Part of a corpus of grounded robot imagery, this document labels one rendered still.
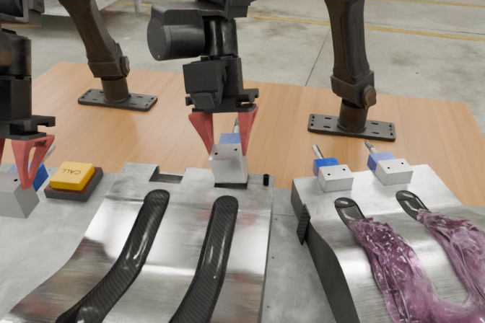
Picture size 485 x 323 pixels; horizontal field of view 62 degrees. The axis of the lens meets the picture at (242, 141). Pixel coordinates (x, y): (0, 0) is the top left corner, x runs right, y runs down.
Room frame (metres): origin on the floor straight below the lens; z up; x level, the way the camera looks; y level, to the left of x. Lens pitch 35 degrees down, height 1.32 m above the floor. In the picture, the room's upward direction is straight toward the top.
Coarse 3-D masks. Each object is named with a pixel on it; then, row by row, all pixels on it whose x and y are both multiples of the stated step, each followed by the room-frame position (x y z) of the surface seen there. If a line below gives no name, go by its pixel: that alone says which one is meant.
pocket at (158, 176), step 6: (156, 168) 0.54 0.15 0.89; (156, 174) 0.53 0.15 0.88; (162, 174) 0.53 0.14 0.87; (168, 174) 0.53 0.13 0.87; (174, 174) 0.53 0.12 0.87; (180, 174) 0.53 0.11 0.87; (150, 180) 0.50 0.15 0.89; (156, 180) 0.53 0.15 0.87; (162, 180) 0.53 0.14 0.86; (168, 180) 0.53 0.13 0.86; (174, 180) 0.53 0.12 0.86; (180, 180) 0.53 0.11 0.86
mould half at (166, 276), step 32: (128, 192) 0.47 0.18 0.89; (192, 192) 0.47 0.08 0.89; (224, 192) 0.47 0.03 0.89; (256, 192) 0.47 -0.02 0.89; (96, 224) 0.41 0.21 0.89; (128, 224) 0.41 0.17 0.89; (160, 224) 0.41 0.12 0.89; (192, 224) 0.41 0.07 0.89; (256, 224) 0.41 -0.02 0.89; (96, 256) 0.35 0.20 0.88; (160, 256) 0.35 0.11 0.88; (192, 256) 0.35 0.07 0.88; (256, 256) 0.35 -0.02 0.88; (64, 288) 0.28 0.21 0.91; (128, 288) 0.29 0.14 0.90; (160, 288) 0.29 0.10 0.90; (224, 288) 0.30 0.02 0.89; (256, 288) 0.30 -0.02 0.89; (32, 320) 0.23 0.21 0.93; (128, 320) 0.23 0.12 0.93; (160, 320) 0.23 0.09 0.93; (224, 320) 0.24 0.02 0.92; (256, 320) 0.24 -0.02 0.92
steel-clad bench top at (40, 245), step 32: (96, 192) 0.57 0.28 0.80; (288, 192) 0.57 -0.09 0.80; (0, 224) 0.49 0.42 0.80; (32, 224) 0.49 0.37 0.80; (64, 224) 0.49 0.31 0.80; (288, 224) 0.49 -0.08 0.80; (0, 256) 0.42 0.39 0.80; (32, 256) 0.42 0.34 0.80; (64, 256) 0.42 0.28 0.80; (288, 256) 0.42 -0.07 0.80; (0, 288) 0.36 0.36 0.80; (32, 288) 0.36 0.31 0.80; (288, 288) 0.36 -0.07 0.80; (320, 288) 0.36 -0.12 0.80; (0, 320) 0.31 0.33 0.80; (288, 320) 0.31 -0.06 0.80; (320, 320) 0.31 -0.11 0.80
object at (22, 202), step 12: (12, 168) 0.46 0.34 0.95; (0, 180) 0.42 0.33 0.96; (12, 180) 0.42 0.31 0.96; (36, 180) 0.44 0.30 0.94; (0, 192) 0.40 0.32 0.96; (12, 192) 0.39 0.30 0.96; (24, 192) 0.41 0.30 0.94; (36, 192) 0.44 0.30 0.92; (0, 204) 0.40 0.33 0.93; (12, 204) 0.40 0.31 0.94; (24, 204) 0.40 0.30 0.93; (36, 204) 0.42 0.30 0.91; (12, 216) 0.40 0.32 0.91; (24, 216) 0.40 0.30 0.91
